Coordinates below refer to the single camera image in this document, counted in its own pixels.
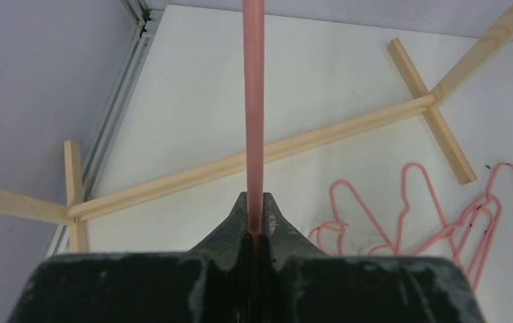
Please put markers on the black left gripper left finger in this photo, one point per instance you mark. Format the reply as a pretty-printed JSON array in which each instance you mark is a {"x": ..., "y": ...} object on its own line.
[{"x": 208, "y": 283}]

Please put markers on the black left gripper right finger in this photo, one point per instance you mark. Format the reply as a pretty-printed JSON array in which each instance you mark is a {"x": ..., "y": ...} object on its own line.
[{"x": 304, "y": 284}]

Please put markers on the pink wire hanger pile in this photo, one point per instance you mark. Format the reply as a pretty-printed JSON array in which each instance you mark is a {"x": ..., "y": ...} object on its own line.
[{"x": 477, "y": 237}]

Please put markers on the wooden clothes rack frame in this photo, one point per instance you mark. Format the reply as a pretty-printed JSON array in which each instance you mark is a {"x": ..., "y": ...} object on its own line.
[{"x": 342, "y": 129}]

